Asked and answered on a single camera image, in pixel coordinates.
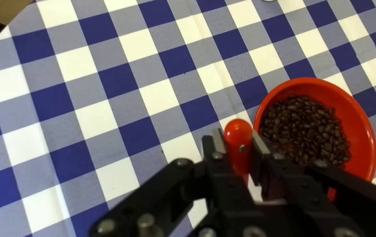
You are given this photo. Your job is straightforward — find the coffee beans in bowl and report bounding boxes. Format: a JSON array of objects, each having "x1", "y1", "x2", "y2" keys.
[{"x1": 259, "y1": 95, "x2": 351, "y2": 168}]

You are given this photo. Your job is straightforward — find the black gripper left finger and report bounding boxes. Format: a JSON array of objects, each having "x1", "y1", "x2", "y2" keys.
[{"x1": 88, "y1": 130, "x2": 259, "y2": 237}]

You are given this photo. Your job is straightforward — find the red plastic spoon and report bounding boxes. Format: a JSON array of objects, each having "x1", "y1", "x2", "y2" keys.
[{"x1": 224, "y1": 119, "x2": 252, "y2": 184}]

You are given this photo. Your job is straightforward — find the blue white checkered tablecloth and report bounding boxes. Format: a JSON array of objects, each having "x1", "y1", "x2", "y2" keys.
[{"x1": 0, "y1": 0, "x2": 376, "y2": 237}]

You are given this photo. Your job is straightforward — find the red plastic bowl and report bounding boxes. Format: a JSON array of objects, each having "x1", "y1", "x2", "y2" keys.
[{"x1": 252, "y1": 77, "x2": 376, "y2": 203}]

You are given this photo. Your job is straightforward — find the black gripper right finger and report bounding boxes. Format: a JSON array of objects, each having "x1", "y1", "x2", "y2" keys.
[{"x1": 250, "y1": 132, "x2": 376, "y2": 237}]

